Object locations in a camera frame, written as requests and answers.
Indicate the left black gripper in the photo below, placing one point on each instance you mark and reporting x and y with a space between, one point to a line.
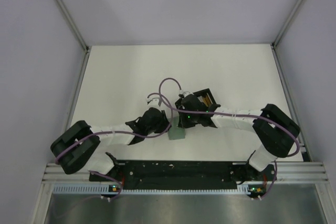
165 123

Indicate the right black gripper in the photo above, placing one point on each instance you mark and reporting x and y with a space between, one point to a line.
183 123

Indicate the green card holder wallet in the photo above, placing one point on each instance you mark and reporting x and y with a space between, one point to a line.
175 132

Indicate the black card box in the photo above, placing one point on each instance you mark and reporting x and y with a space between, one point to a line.
205 96

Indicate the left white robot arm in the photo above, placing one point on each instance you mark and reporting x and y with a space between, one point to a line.
84 146

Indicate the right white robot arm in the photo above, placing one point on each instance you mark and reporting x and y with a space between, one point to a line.
276 131

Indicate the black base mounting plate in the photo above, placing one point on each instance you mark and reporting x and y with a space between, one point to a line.
189 175

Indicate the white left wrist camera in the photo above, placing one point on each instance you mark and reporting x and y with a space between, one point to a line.
154 102

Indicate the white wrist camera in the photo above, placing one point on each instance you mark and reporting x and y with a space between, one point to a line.
183 94
154 102

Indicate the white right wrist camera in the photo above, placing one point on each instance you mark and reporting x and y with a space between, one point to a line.
183 94

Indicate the right aluminium corner post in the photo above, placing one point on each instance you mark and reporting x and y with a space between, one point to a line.
288 22

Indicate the aluminium corner post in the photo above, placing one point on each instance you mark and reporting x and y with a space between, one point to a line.
288 22
71 24

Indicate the grey slotted cable duct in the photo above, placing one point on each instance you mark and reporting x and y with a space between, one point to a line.
94 189

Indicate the aluminium front frame rail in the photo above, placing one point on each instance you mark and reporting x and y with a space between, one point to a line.
288 173

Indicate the left aluminium corner post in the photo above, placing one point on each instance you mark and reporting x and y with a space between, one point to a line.
71 24

